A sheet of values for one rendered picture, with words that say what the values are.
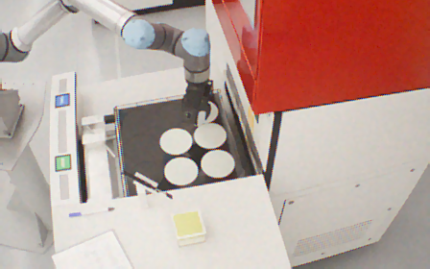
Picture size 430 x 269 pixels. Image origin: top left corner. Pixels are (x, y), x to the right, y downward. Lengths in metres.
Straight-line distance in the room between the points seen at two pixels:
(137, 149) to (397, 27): 0.88
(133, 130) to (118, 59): 1.63
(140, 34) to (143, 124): 0.44
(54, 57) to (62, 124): 1.79
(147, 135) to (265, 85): 0.56
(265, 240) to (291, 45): 0.52
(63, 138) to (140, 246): 0.46
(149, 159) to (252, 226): 0.40
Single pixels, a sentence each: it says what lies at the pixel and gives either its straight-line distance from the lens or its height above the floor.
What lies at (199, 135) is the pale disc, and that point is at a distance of 1.51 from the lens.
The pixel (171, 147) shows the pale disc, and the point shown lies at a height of 0.90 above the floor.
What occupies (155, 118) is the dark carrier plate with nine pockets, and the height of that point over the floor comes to 0.90.
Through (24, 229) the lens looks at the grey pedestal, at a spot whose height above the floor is 0.01.
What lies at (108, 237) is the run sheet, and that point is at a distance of 1.27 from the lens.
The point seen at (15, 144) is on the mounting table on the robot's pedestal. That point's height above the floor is 0.82.
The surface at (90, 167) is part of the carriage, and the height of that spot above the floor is 0.88.
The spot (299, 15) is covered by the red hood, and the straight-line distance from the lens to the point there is 0.96.
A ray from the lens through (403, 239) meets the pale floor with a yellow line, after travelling 2.50.
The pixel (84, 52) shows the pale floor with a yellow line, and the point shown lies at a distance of 3.26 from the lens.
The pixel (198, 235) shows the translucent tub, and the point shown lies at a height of 1.02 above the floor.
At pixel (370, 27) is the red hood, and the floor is 1.47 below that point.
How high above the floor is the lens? 2.09
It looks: 51 degrees down
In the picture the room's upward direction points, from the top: straight up
